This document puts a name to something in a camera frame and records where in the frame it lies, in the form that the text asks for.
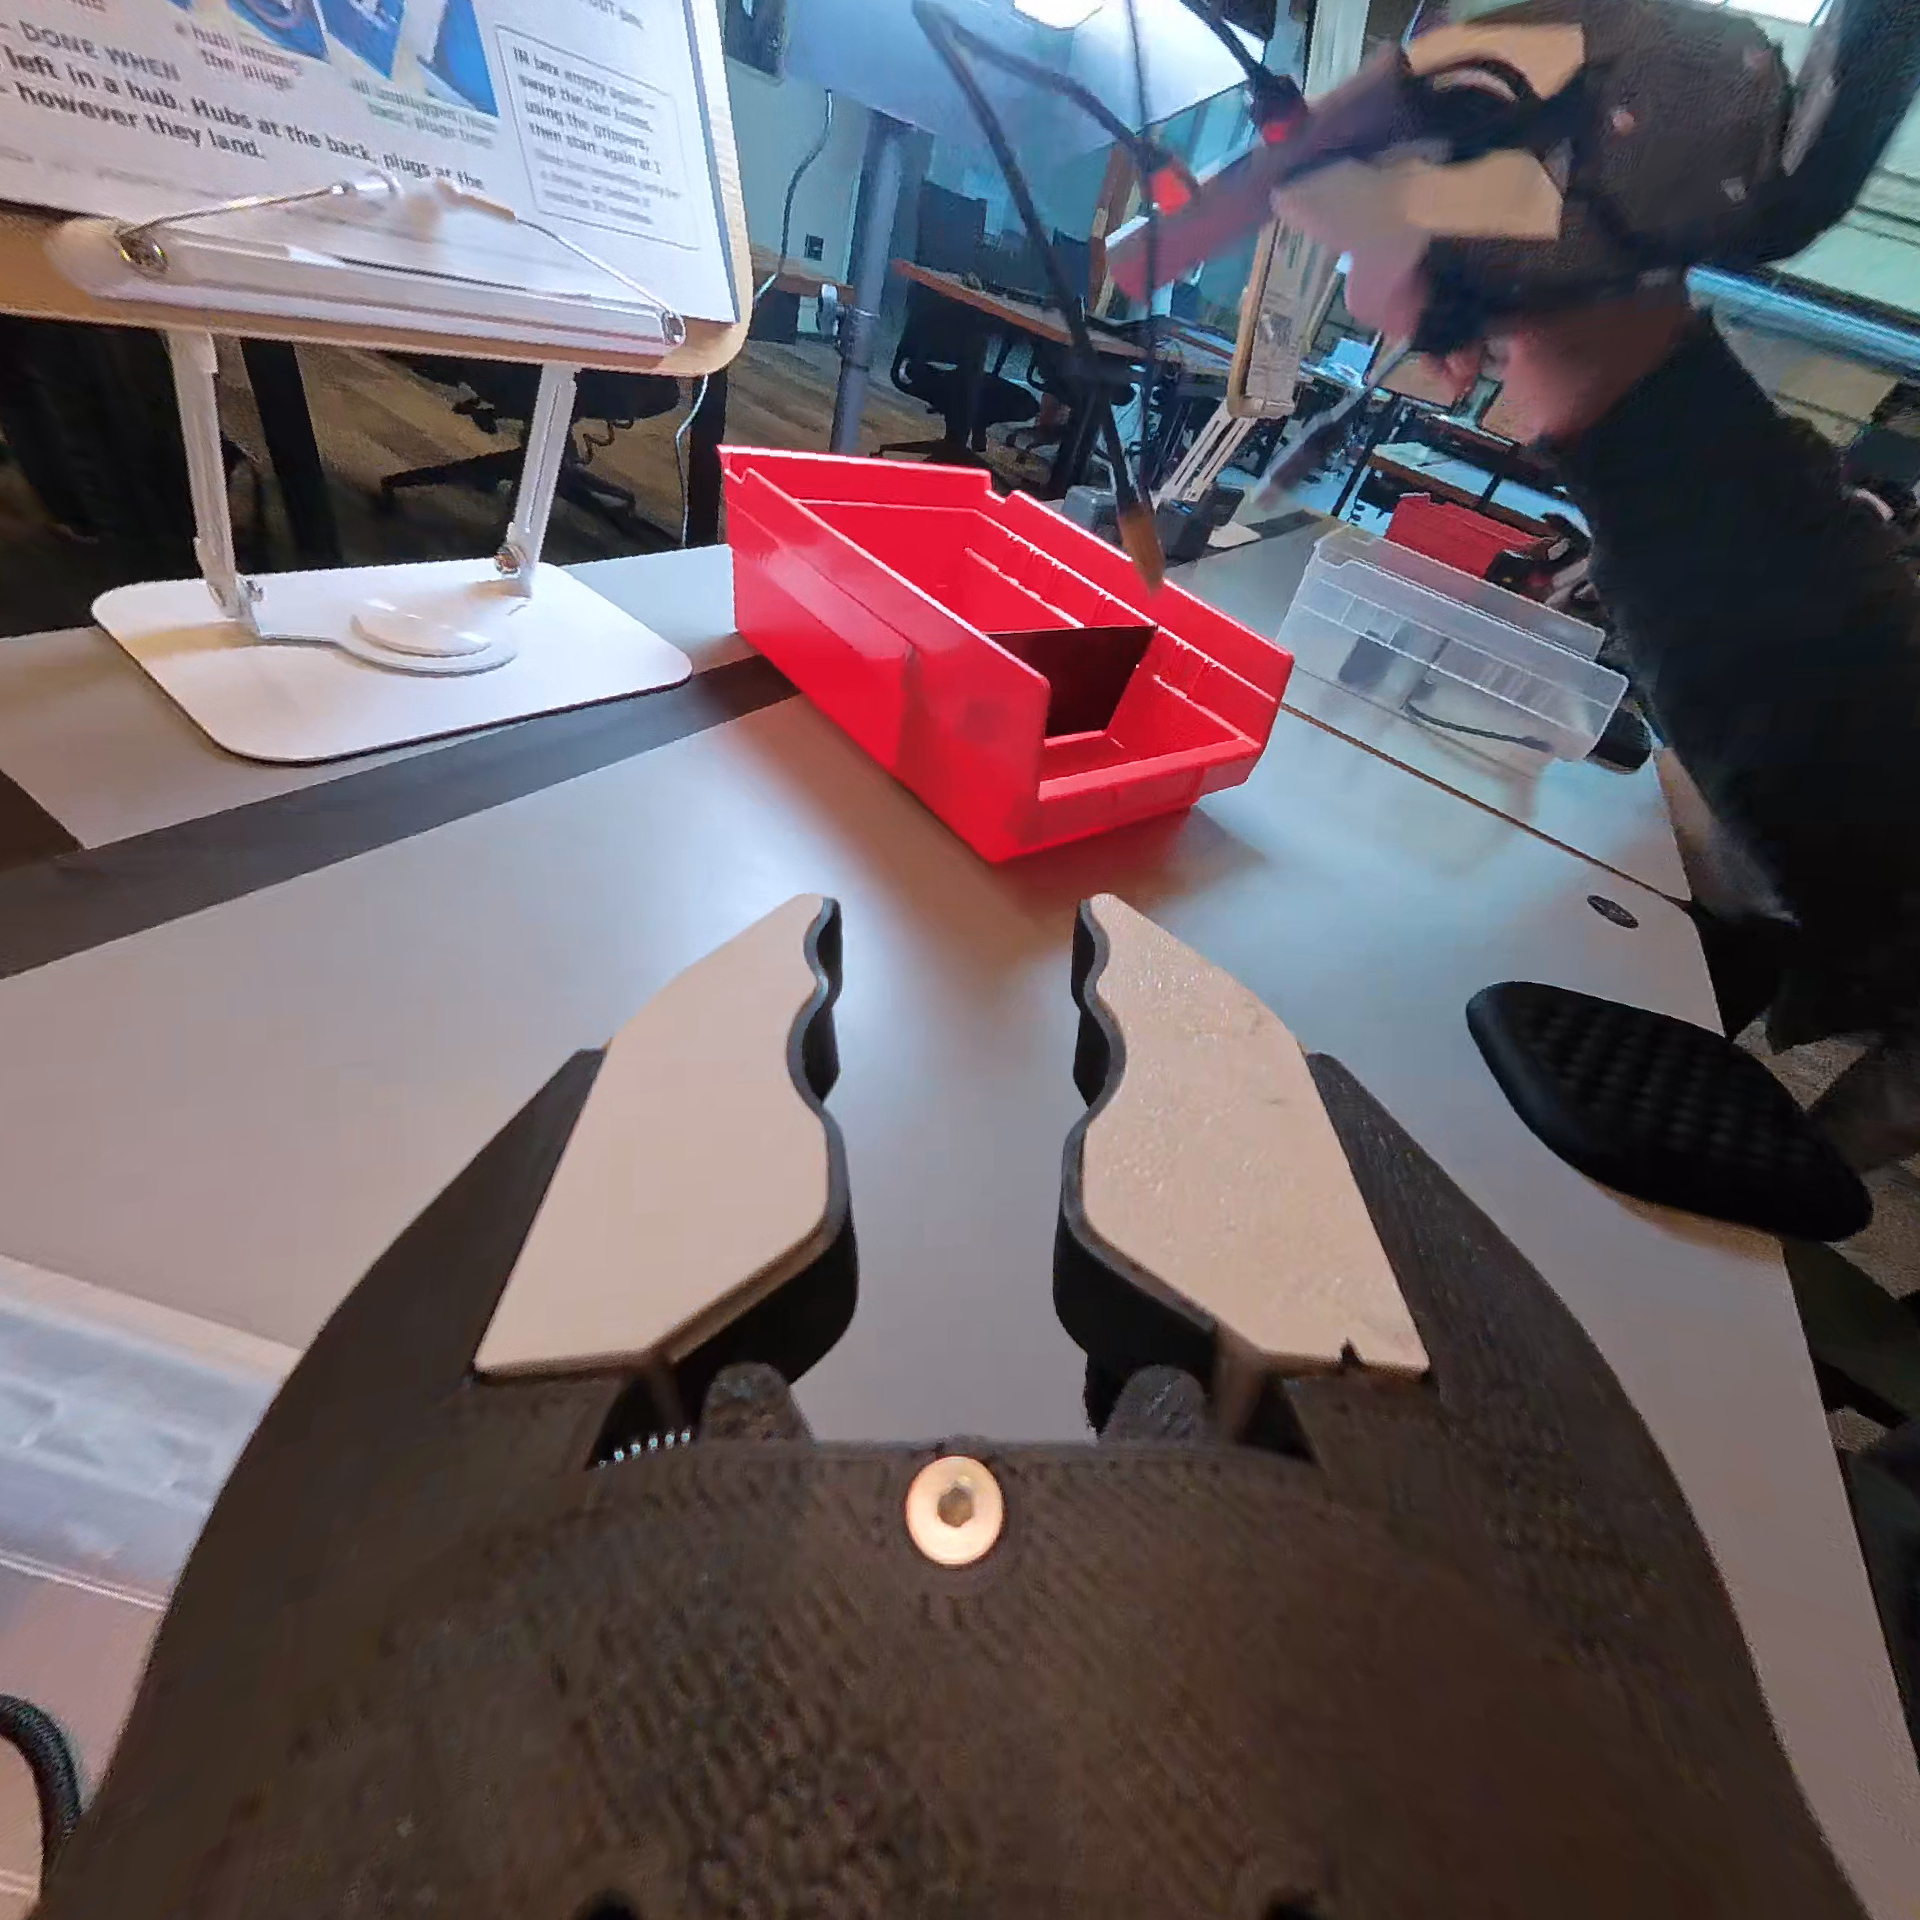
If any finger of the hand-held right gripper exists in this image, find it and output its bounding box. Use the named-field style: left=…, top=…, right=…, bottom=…
left=1281, top=145, right=1573, bottom=245
left=1408, top=18, right=1595, bottom=109

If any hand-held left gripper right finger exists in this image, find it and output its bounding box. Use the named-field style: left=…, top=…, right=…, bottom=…
left=1055, top=893, right=1433, bottom=1382

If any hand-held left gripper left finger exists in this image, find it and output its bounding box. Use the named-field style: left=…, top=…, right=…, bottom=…
left=472, top=893, right=859, bottom=1382

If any orange plug braided cable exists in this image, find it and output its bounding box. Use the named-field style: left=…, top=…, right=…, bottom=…
left=912, top=0, right=1173, bottom=589

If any red plastic bin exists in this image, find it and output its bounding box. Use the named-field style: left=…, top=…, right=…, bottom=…
left=1387, top=495, right=1580, bottom=582
left=719, top=446, right=1297, bottom=864

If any clear plastic bin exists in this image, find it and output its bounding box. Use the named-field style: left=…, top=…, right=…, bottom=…
left=1283, top=533, right=1632, bottom=777
left=0, top=1256, right=305, bottom=1800

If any person's right forearm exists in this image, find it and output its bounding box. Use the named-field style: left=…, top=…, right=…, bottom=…
left=1529, top=293, right=1920, bottom=1056

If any person's right hand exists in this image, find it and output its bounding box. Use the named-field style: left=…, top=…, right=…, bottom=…
left=1339, top=223, right=1700, bottom=440

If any wooden display board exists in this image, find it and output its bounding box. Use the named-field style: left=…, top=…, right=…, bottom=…
left=1227, top=209, right=1339, bottom=424

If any white metal stand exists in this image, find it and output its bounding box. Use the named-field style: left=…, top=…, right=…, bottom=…
left=95, top=336, right=695, bottom=768
left=1168, top=410, right=1264, bottom=530

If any black textured rounded object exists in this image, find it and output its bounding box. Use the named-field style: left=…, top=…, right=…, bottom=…
left=1468, top=982, right=1876, bottom=1243

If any black divider panel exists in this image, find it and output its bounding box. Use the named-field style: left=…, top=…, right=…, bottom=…
left=984, top=621, right=1162, bottom=739

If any grey metal pole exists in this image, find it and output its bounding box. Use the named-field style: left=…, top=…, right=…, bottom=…
left=833, top=112, right=935, bottom=455

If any instruction sheet on stand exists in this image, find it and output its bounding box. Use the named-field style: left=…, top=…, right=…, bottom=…
left=0, top=0, right=754, bottom=377

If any clear page holder bar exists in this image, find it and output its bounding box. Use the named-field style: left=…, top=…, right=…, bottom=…
left=47, top=171, right=689, bottom=360

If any black braided cord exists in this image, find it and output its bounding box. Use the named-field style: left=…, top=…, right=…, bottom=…
left=0, top=1696, right=88, bottom=1880

